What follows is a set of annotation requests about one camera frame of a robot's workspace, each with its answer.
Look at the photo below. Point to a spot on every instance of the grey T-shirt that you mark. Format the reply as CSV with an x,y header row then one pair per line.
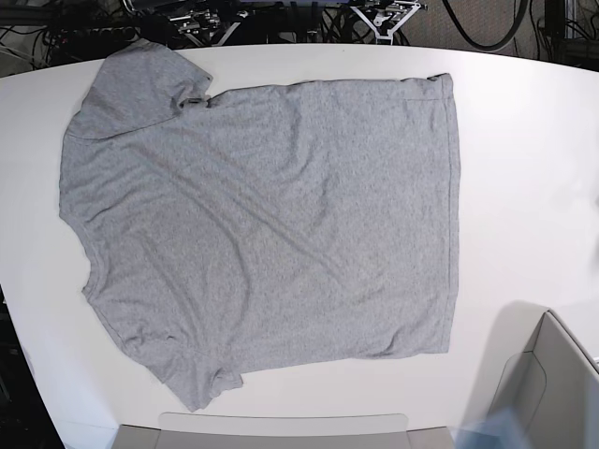
x,y
265,227

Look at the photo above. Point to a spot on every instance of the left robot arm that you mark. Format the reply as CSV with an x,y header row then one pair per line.
x,y
386,18

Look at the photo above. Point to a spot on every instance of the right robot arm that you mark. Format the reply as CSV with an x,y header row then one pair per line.
x,y
204,27

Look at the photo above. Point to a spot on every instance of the white box at right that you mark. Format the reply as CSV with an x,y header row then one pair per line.
x,y
547,396

